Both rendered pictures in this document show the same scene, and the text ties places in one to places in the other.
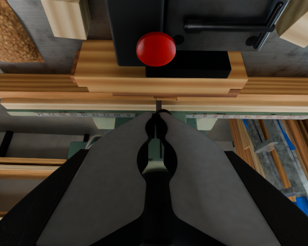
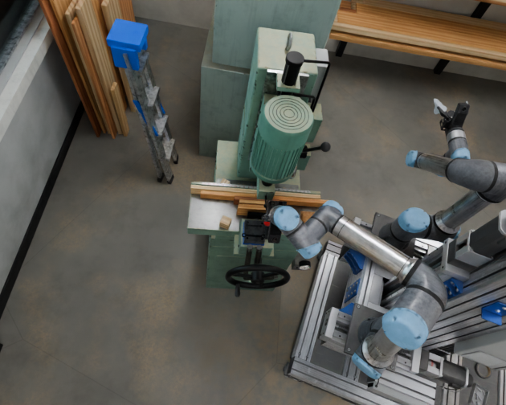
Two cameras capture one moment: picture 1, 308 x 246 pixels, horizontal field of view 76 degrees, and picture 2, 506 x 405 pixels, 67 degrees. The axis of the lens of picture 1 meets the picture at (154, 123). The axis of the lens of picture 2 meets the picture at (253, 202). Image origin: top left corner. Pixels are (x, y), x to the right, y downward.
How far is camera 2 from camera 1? 1.47 m
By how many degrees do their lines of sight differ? 33
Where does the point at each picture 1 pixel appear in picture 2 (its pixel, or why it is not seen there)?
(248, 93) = (229, 196)
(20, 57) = (305, 214)
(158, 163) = (267, 190)
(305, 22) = (227, 222)
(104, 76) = not seen: hidden behind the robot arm
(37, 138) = (405, 57)
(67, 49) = not seen: hidden behind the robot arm
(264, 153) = (151, 87)
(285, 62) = (216, 206)
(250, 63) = (229, 206)
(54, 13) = not seen: hidden behind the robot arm
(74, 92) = (292, 201)
